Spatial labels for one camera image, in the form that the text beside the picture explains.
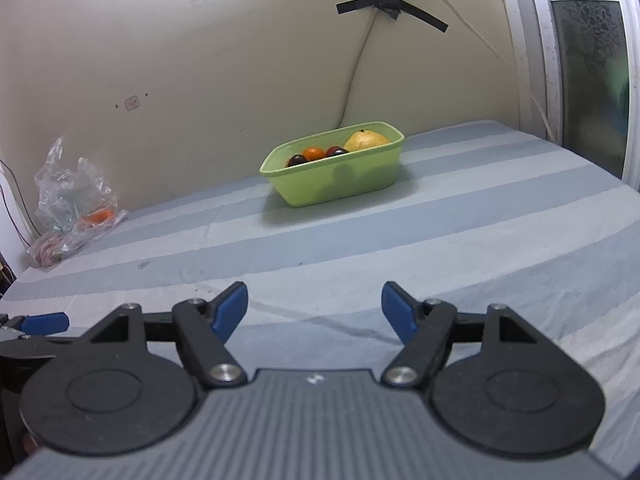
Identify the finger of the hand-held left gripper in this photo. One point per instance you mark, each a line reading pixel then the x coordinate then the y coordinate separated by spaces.
pixel 45 322

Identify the small red cherry tomato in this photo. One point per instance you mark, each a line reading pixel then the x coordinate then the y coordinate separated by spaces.
pixel 297 160

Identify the black tape cross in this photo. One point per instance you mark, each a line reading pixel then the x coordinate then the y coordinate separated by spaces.
pixel 360 2

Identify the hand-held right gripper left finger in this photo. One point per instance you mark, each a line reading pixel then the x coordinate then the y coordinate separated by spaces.
pixel 227 310

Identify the small orange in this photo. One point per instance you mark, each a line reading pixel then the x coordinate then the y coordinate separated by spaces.
pixel 314 153

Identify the plastic bag with red contents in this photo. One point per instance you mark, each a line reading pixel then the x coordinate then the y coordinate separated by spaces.
pixel 47 250

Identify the striped bed sheet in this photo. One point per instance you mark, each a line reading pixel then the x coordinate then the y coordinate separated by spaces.
pixel 400 240

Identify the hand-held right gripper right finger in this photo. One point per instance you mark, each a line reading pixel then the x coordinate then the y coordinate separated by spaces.
pixel 400 310

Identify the clear plastic bag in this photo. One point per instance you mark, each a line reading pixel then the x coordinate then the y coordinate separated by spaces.
pixel 65 185

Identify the large yellow citrus fruit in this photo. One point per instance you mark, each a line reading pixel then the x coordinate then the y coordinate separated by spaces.
pixel 367 140

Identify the orange fruit in bag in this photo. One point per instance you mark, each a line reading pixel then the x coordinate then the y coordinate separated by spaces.
pixel 97 216

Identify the green plastic basin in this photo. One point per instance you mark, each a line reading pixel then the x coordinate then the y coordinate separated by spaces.
pixel 325 185

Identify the white window frame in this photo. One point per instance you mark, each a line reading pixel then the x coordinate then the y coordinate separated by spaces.
pixel 535 35

